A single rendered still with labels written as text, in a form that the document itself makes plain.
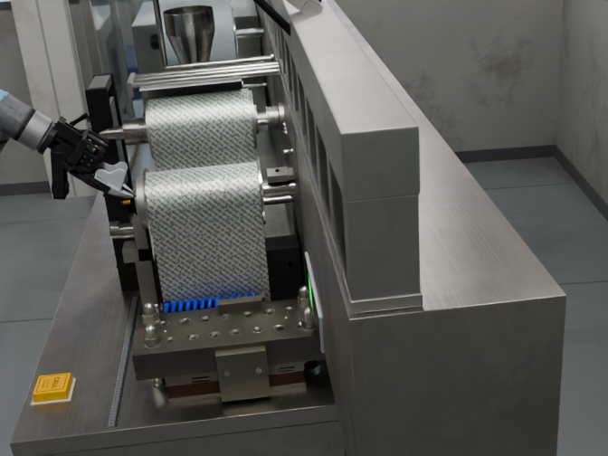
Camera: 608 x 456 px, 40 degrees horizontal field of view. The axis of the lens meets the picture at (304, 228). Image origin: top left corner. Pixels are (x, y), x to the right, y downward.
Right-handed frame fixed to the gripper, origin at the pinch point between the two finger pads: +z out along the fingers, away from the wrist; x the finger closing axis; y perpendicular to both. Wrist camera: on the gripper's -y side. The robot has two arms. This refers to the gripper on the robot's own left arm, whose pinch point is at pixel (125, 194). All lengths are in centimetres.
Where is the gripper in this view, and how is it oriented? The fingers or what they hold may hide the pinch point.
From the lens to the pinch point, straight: 184.9
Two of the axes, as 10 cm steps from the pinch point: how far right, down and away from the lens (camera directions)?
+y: 5.8, -7.7, -2.8
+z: 8.1, 5.0, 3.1
